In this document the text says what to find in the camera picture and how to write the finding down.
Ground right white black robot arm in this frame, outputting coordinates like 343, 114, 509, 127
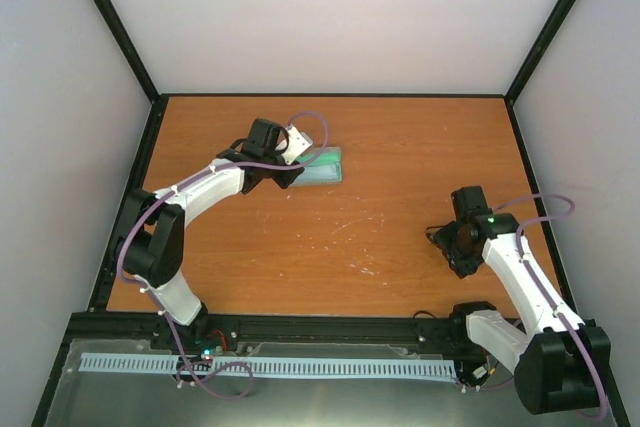
427, 186, 611, 421

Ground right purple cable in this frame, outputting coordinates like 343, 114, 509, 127
454, 193, 611, 421

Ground grey glasses case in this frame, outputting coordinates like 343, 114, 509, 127
292, 146, 343, 187

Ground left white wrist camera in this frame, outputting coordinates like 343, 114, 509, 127
281, 125, 313, 165

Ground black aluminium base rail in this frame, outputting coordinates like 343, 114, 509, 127
63, 311, 481, 358

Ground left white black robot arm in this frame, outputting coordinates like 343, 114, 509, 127
113, 118, 313, 350

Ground light blue cable duct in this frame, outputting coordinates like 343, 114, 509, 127
78, 353, 456, 382

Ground left black frame post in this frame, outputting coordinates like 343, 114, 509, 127
63, 0, 162, 104

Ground light blue cleaning cloth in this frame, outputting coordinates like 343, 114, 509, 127
293, 164, 343, 187

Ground right black frame post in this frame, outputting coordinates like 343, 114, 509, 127
504, 0, 577, 108

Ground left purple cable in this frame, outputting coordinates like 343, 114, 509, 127
117, 111, 330, 401

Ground black sunglasses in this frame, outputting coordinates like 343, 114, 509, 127
425, 226, 441, 249

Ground purple cable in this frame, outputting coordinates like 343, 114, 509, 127
454, 193, 611, 421
117, 111, 330, 401

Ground black frame post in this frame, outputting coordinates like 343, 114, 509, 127
504, 0, 577, 108
63, 0, 162, 104

